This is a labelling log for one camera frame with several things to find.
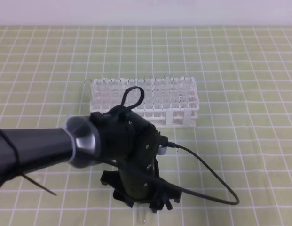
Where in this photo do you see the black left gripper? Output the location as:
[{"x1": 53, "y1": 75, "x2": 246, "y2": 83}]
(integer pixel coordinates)
[{"x1": 100, "y1": 155, "x2": 182, "y2": 214}]

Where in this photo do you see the clear glass test tube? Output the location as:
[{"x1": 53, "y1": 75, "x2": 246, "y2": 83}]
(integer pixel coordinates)
[{"x1": 137, "y1": 203, "x2": 147, "y2": 224}]

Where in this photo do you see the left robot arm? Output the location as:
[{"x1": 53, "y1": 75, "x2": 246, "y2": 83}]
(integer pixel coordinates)
[{"x1": 0, "y1": 105, "x2": 181, "y2": 212}]

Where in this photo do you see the white plastic test tube rack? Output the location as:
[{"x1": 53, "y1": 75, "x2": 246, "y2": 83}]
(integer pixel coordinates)
[{"x1": 84, "y1": 76, "x2": 199, "y2": 128}]

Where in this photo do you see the black camera cable left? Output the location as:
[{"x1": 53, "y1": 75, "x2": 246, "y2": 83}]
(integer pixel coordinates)
[{"x1": 98, "y1": 86, "x2": 240, "y2": 206}]

